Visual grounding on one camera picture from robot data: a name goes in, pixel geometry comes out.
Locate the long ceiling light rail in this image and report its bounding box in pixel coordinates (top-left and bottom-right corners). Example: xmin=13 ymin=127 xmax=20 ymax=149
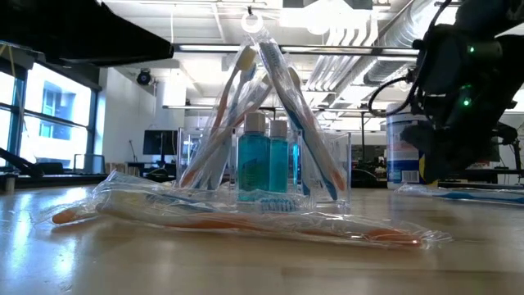
xmin=171 ymin=43 xmax=421 ymax=58

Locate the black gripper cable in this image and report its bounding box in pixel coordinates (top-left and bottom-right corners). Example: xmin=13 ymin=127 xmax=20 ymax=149
xmin=367 ymin=75 xmax=422 ymax=119

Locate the white-lidded wipes canister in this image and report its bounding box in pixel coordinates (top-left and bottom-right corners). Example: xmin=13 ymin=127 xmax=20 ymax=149
xmin=385 ymin=102 xmax=427 ymax=190

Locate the black computer monitor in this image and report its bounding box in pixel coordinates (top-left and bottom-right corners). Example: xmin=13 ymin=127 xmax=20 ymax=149
xmin=142 ymin=129 xmax=179 ymax=157

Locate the large office window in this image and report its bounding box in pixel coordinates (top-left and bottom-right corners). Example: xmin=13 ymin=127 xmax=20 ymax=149
xmin=0 ymin=61 xmax=99 ymax=173

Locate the clear acrylic organizer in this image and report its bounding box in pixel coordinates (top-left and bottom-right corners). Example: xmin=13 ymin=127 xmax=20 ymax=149
xmin=175 ymin=127 xmax=353 ymax=207

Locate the silver ribbed air duct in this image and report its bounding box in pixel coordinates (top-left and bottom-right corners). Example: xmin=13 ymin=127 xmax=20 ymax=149
xmin=362 ymin=0 xmax=435 ymax=87

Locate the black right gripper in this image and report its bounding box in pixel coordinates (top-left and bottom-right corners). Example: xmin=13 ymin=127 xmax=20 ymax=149
xmin=400 ymin=120 xmax=519 ymax=184

